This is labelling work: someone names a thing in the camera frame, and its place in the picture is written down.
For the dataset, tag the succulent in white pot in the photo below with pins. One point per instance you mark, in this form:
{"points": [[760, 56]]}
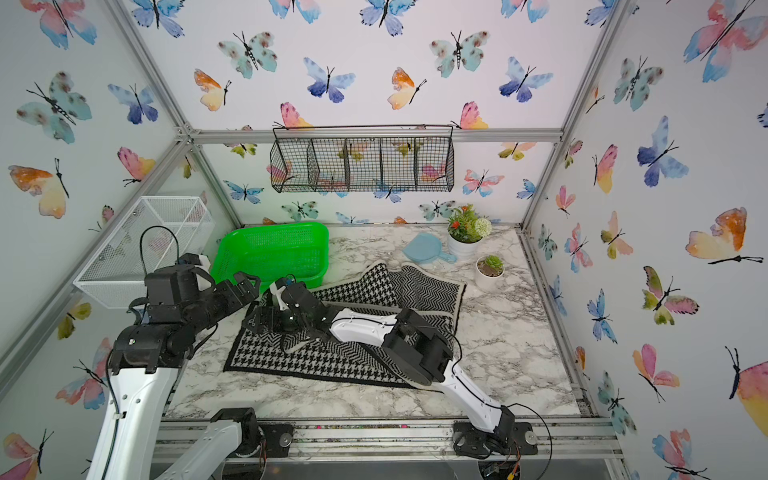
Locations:
{"points": [[489, 273]]}

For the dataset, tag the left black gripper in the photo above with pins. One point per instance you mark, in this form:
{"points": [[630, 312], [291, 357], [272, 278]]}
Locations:
{"points": [[236, 300]]}

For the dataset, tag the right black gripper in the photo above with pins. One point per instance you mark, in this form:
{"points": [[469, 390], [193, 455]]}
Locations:
{"points": [[269, 314]]}

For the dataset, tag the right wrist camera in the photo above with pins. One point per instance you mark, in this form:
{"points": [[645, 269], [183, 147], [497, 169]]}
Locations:
{"points": [[281, 294]]}

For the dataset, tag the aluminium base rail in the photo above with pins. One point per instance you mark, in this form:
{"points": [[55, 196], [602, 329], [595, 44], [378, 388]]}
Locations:
{"points": [[316, 440]]}

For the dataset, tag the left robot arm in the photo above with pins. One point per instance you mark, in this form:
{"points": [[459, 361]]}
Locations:
{"points": [[148, 358]]}

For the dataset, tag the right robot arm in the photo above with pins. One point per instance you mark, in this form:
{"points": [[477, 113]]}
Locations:
{"points": [[426, 356]]}

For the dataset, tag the black white knitted scarf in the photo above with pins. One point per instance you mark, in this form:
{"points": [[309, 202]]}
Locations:
{"points": [[380, 289]]}

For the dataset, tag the black wire wall basket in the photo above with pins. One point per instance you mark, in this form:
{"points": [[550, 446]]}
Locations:
{"points": [[363, 159]]}

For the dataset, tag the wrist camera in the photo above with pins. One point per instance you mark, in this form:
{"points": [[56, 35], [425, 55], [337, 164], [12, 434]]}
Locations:
{"points": [[281, 294], [173, 287]]}

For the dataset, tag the green plastic basket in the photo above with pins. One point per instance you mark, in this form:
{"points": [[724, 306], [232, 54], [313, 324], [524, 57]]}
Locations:
{"points": [[274, 251]]}

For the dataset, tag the white wire mesh basket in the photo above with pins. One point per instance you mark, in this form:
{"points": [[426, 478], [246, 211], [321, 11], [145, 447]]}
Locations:
{"points": [[154, 233]]}

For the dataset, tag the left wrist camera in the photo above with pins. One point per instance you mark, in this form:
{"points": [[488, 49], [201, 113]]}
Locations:
{"points": [[173, 287]]}

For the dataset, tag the light blue plastic scoop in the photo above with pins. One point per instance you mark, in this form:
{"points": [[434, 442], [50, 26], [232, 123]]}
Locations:
{"points": [[426, 248]]}

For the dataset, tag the flower plant in white pot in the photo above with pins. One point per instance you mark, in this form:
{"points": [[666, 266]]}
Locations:
{"points": [[467, 229]]}

